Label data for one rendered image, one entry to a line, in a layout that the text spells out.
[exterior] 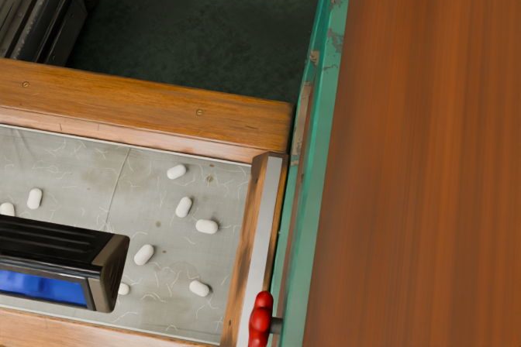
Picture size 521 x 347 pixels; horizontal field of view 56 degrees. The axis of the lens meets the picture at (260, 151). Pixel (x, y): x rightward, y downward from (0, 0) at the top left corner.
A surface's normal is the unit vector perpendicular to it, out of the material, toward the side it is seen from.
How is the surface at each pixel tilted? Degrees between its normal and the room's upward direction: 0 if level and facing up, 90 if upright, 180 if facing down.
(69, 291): 58
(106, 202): 0
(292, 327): 0
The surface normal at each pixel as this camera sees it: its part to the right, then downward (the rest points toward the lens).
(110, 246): 0.15, -0.94
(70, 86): 0.00, -0.25
